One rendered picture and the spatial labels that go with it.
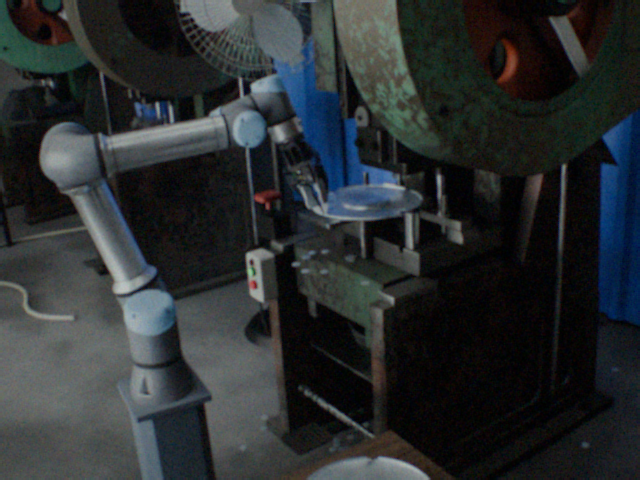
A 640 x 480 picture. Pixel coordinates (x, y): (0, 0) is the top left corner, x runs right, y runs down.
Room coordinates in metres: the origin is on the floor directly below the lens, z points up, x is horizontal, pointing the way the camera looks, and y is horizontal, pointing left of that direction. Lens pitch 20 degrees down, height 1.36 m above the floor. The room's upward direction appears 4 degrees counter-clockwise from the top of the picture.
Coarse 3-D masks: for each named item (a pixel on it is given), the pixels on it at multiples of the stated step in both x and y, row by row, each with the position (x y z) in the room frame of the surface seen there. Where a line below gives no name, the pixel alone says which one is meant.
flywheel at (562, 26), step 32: (480, 0) 1.52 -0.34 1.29; (512, 0) 1.53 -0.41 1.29; (544, 0) 1.47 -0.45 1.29; (576, 0) 1.49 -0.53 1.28; (608, 0) 1.73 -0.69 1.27; (480, 32) 1.52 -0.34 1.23; (512, 32) 1.58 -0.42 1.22; (544, 32) 1.64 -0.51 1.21; (576, 32) 1.70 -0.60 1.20; (512, 64) 1.60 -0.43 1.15; (544, 64) 1.64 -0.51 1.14; (576, 64) 1.62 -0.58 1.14; (544, 96) 1.64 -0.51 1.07
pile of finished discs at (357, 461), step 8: (328, 464) 1.31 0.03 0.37; (336, 464) 1.32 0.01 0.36; (344, 464) 1.32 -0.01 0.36; (352, 464) 1.31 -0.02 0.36; (360, 464) 1.31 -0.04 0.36; (368, 464) 1.32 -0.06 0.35; (376, 464) 1.32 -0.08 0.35; (384, 464) 1.31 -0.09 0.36; (392, 464) 1.30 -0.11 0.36; (400, 464) 1.30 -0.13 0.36; (320, 472) 1.29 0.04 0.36; (328, 472) 1.29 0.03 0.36; (336, 472) 1.29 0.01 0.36; (344, 472) 1.29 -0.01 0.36; (352, 472) 1.29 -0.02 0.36; (360, 472) 1.28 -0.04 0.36; (368, 472) 1.28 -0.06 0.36; (376, 472) 1.28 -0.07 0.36; (384, 472) 1.28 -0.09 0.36; (392, 472) 1.28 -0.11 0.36; (400, 472) 1.27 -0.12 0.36; (408, 472) 1.27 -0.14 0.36; (416, 472) 1.27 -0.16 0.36
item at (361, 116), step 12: (360, 96) 1.92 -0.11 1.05; (360, 108) 1.90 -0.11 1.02; (360, 120) 1.89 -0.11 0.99; (372, 120) 1.88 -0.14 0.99; (360, 132) 1.88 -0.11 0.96; (372, 132) 1.84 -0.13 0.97; (384, 132) 1.82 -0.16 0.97; (360, 144) 1.87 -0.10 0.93; (372, 144) 1.82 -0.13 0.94; (384, 144) 1.82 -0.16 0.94; (396, 144) 1.81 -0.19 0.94; (360, 156) 1.88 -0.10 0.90; (372, 156) 1.84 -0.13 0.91; (384, 156) 1.82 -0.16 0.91; (396, 156) 1.81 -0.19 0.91; (408, 156) 1.83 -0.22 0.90; (420, 156) 1.86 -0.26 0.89
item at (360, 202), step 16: (352, 192) 1.95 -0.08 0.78; (368, 192) 1.94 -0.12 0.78; (384, 192) 1.93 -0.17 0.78; (416, 192) 1.89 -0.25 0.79; (336, 208) 1.81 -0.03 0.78; (352, 208) 1.80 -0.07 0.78; (368, 208) 1.79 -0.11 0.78; (384, 208) 1.78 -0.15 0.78; (400, 208) 1.78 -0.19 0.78; (416, 208) 1.76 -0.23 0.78
